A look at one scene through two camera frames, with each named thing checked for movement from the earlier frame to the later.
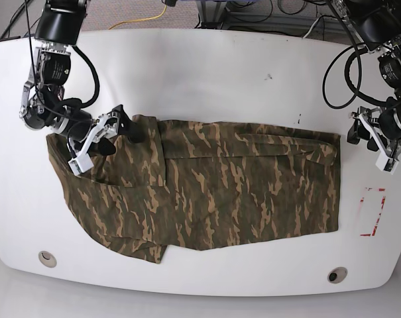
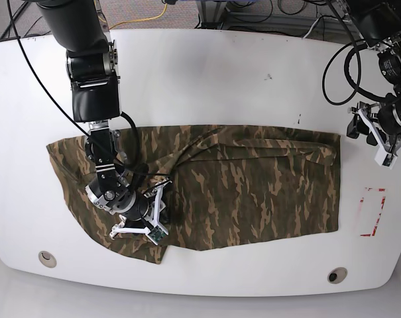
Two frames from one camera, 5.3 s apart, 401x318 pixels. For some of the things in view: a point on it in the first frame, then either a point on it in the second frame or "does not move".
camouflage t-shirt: x=203 y=184 does not move
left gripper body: x=106 y=126 → x=149 y=221
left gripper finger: x=135 y=132 → x=164 y=215
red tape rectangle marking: x=376 y=222 does not move
